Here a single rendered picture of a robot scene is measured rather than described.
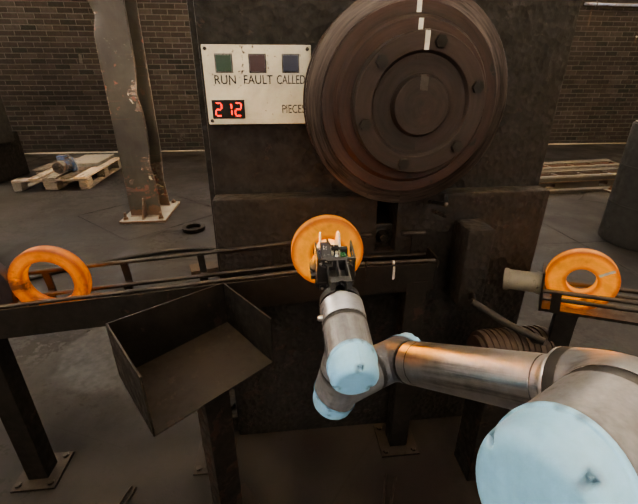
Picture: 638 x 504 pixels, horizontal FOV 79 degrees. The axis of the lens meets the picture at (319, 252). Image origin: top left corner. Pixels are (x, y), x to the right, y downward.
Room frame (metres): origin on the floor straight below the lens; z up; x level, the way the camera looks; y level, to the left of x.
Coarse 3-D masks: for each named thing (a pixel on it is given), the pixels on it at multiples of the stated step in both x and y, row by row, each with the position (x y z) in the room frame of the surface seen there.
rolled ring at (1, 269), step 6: (0, 264) 0.89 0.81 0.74; (0, 270) 0.87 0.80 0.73; (6, 270) 0.88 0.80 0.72; (0, 276) 0.86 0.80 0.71; (6, 276) 0.87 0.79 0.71; (0, 282) 0.86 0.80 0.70; (6, 282) 0.86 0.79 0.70; (0, 288) 0.86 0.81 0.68; (6, 288) 0.86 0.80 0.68; (0, 294) 0.86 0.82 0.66; (6, 294) 0.86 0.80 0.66; (12, 294) 0.86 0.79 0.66; (0, 300) 0.86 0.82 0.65; (6, 300) 0.86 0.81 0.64; (12, 300) 0.86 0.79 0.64; (18, 300) 0.89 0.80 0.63
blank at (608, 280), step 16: (560, 256) 0.88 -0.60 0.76; (576, 256) 0.86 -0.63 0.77; (592, 256) 0.84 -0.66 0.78; (560, 272) 0.87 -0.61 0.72; (592, 272) 0.84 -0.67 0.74; (608, 272) 0.82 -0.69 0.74; (560, 288) 0.86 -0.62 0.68; (576, 288) 0.87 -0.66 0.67; (592, 288) 0.84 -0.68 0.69; (608, 288) 0.82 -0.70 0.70
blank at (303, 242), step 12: (324, 216) 0.78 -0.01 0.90; (336, 216) 0.79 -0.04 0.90; (300, 228) 0.77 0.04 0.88; (312, 228) 0.76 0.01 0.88; (324, 228) 0.76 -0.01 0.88; (336, 228) 0.76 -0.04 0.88; (348, 228) 0.77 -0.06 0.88; (300, 240) 0.76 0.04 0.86; (312, 240) 0.76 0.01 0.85; (348, 240) 0.77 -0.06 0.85; (360, 240) 0.77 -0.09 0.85; (300, 252) 0.76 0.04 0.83; (312, 252) 0.76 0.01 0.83; (348, 252) 0.77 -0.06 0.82; (360, 252) 0.77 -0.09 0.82; (300, 264) 0.75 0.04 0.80
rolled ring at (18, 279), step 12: (24, 252) 0.87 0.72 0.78; (36, 252) 0.87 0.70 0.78; (48, 252) 0.87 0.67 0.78; (60, 252) 0.88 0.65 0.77; (12, 264) 0.86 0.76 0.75; (24, 264) 0.86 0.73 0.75; (60, 264) 0.87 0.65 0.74; (72, 264) 0.88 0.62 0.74; (84, 264) 0.91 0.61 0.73; (12, 276) 0.86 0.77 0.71; (24, 276) 0.88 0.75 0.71; (72, 276) 0.88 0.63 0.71; (84, 276) 0.88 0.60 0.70; (12, 288) 0.86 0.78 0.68; (24, 288) 0.86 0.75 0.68; (84, 288) 0.88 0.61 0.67; (24, 300) 0.86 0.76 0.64
